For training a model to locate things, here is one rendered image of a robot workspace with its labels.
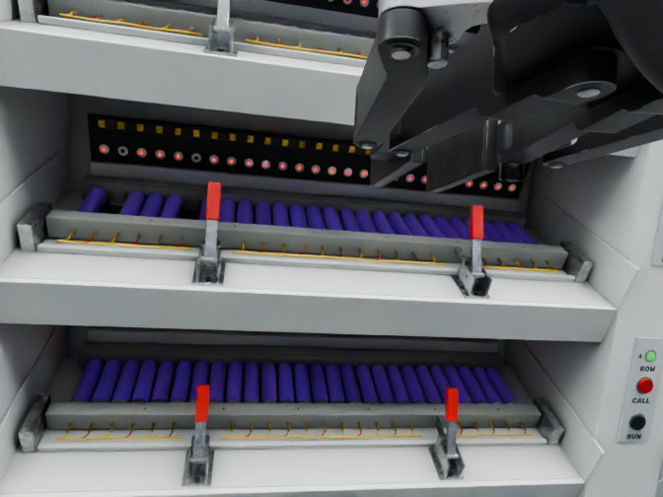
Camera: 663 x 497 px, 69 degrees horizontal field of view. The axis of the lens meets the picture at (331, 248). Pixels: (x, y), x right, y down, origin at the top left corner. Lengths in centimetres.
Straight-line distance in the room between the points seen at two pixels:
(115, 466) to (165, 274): 20
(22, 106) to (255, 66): 23
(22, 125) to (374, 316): 38
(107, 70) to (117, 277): 18
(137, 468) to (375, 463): 24
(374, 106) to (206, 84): 30
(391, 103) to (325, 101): 29
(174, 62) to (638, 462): 64
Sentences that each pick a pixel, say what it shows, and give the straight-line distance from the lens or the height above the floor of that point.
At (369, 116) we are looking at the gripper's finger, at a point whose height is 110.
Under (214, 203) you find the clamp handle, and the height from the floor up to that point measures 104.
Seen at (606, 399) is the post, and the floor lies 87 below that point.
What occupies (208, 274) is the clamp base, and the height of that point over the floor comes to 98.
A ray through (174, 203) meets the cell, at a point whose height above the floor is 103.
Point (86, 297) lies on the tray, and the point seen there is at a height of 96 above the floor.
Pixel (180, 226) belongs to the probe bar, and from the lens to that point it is 51.
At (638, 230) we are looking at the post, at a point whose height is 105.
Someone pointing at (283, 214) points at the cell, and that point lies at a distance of 56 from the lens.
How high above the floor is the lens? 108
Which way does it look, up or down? 9 degrees down
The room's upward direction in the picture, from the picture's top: 5 degrees clockwise
